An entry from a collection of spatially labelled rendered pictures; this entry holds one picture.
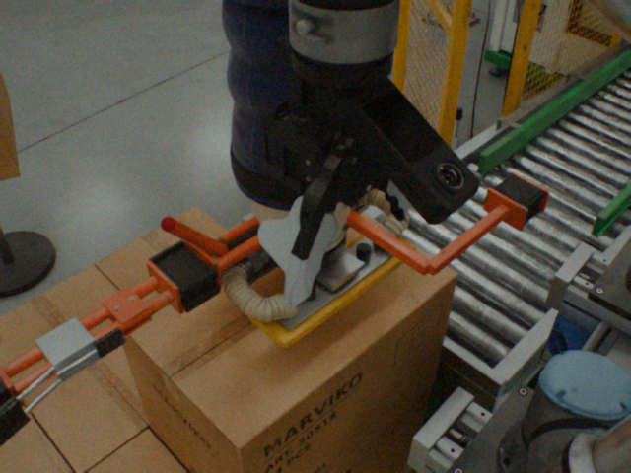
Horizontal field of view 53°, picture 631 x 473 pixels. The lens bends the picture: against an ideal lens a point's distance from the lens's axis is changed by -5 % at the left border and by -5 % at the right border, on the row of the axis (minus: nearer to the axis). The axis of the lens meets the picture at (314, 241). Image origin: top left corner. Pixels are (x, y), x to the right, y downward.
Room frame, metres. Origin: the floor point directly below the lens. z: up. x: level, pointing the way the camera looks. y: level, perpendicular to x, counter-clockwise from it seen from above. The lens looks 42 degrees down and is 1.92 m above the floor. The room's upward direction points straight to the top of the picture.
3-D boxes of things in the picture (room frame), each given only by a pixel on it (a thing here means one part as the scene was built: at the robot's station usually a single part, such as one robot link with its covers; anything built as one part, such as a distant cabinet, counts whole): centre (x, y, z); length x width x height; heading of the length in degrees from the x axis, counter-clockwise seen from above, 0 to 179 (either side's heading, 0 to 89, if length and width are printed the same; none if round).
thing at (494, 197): (0.92, -0.37, 1.18); 0.09 x 0.08 x 0.05; 44
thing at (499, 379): (1.18, -0.22, 0.58); 0.70 x 0.03 x 0.06; 44
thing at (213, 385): (0.91, 0.05, 0.74); 0.60 x 0.40 x 0.40; 134
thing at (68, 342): (0.58, 0.36, 1.17); 0.07 x 0.07 x 0.04; 44
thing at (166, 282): (0.73, 0.21, 1.18); 0.10 x 0.08 x 0.06; 44
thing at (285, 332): (0.84, -0.04, 1.08); 0.34 x 0.10 x 0.05; 134
